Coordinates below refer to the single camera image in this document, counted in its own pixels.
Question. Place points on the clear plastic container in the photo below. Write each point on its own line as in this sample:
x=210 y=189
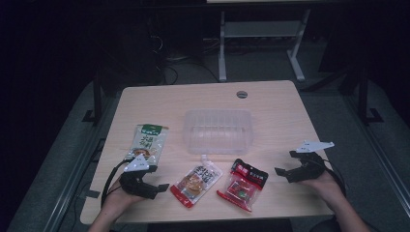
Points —
x=217 y=132

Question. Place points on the red and black snack packet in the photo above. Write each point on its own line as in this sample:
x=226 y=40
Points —
x=243 y=185

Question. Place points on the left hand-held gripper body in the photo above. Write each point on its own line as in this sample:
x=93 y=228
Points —
x=135 y=182

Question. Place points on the black metal stand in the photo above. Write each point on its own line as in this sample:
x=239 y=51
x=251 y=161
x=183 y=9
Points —
x=96 y=100
x=364 y=100

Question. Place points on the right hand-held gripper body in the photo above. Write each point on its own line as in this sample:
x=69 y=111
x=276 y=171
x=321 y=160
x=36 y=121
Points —
x=311 y=167

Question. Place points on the white metal desk frame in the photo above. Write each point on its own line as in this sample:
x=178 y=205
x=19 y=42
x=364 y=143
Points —
x=222 y=48

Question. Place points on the person's right hand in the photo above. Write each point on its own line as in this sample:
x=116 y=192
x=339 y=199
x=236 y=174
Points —
x=325 y=187

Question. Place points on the grey tape piece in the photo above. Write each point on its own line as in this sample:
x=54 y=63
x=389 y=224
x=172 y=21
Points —
x=92 y=193

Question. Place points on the green and white food packet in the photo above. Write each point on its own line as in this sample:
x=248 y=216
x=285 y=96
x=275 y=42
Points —
x=148 y=141

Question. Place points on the person's left hand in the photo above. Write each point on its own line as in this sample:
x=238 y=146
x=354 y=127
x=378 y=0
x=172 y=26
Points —
x=117 y=199

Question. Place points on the red and white sauce pouch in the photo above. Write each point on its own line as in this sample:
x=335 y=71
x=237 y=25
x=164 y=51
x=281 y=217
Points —
x=196 y=182

